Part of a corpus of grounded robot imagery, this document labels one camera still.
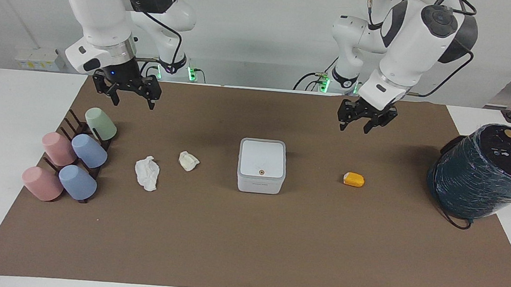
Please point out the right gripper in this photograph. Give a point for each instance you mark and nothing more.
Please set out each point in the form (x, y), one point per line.
(122, 78)

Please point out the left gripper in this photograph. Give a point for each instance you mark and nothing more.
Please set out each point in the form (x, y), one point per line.
(370, 112)

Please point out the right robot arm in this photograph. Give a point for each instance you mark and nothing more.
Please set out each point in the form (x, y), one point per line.
(96, 4)

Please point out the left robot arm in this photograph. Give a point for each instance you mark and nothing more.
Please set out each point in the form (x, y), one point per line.
(407, 46)

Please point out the white square trash bin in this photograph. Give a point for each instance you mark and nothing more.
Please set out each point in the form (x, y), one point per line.
(262, 165)

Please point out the green plastic cup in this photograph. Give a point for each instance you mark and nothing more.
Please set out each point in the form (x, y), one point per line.
(101, 124)

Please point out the dark brown cup rack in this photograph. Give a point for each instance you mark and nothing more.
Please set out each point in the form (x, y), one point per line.
(77, 125)

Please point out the yellow crumpled wrapper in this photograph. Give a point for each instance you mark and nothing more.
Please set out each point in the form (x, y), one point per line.
(354, 180)

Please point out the blue plastic cup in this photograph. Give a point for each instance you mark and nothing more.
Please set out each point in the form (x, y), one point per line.
(89, 151)
(77, 183)

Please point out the large crumpled white tissue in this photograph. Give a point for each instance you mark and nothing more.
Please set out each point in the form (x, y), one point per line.
(147, 173)

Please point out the pink plastic cup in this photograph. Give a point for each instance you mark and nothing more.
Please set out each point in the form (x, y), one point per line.
(42, 183)
(58, 149)

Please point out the small crumpled white tissue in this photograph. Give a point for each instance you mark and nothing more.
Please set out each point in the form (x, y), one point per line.
(188, 161)

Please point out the black film-wrapped cylinder appliance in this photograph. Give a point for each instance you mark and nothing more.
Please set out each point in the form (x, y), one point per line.
(484, 177)

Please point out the white wall socket box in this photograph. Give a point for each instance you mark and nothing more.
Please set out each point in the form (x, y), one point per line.
(37, 58)

